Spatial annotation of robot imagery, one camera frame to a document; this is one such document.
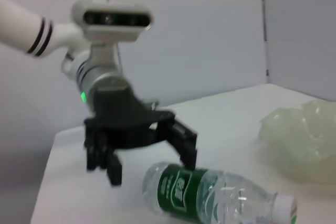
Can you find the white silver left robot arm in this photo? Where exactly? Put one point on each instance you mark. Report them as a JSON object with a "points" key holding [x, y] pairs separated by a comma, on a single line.
{"points": [[21, 30]]}

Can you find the clear green-label water bottle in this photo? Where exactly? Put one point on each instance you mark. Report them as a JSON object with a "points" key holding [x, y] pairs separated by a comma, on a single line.
{"points": [[183, 190]]}

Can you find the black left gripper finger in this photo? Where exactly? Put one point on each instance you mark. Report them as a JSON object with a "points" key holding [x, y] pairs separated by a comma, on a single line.
{"points": [[183, 145], [99, 153]]}

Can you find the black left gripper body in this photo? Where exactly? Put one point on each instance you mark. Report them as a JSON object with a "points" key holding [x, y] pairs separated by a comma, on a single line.
{"points": [[123, 119]]}

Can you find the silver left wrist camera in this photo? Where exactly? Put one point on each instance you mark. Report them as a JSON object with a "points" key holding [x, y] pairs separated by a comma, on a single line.
{"points": [[113, 30]]}

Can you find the pale green glass fruit plate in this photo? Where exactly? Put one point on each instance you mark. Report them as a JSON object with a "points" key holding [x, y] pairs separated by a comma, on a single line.
{"points": [[302, 142]]}

